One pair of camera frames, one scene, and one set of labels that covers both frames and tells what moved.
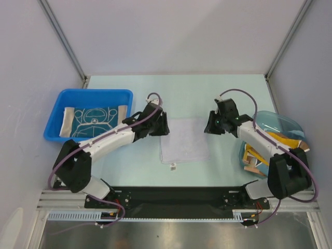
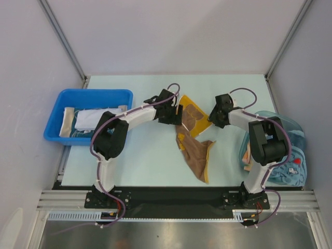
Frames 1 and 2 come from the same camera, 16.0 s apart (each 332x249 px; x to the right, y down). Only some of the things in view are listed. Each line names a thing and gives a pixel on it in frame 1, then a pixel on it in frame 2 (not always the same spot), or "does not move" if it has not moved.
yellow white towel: (251, 156) -> (195, 151)
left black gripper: (163, 129) -> (175, 119)
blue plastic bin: (86, 98) does not move
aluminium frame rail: (64, 200) does not move
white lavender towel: (188, 141) -> (88, 119)
